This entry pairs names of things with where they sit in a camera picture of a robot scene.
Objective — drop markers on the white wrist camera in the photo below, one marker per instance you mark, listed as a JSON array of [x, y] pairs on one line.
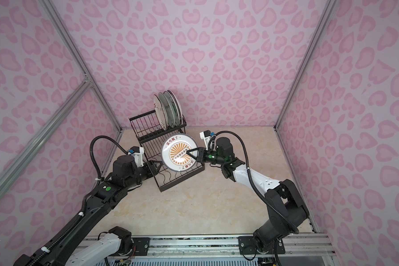
[[138, 154], [206, 135]]

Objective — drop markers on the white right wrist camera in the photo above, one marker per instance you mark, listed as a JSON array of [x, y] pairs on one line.
[[206, 135]]

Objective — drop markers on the cream floral rim plate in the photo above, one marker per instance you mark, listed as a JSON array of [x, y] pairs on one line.
[[160, 112]]

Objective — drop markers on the white plate quatrefoil emblem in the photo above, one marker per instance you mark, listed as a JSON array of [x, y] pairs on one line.
[[174, 112]]

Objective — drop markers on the orange sunburst plate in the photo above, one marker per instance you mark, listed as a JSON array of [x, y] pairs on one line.
[[174, 153]]

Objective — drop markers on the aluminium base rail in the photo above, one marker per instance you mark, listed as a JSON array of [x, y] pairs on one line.
[[304, 249]]

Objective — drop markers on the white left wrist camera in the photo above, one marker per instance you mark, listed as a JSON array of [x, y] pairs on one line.
[[138, 154]]

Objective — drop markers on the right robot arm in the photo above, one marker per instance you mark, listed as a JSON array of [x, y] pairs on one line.
[[285, 207]]

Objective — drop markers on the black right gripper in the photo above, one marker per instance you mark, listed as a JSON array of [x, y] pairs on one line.
[[200, 155]]

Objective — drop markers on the black wire dish rack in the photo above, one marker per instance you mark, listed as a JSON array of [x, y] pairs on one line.
[[151, 136]]

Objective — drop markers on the light blue flower plate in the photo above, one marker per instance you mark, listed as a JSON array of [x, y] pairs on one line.
[[167, 109]]

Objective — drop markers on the dark green rim plate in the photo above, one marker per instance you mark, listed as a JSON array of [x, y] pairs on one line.
[[178, 107]]

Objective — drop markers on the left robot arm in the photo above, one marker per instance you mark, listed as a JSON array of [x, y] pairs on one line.
[[95, 206]]

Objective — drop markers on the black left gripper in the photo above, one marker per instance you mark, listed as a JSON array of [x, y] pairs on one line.
[[151, 167]]

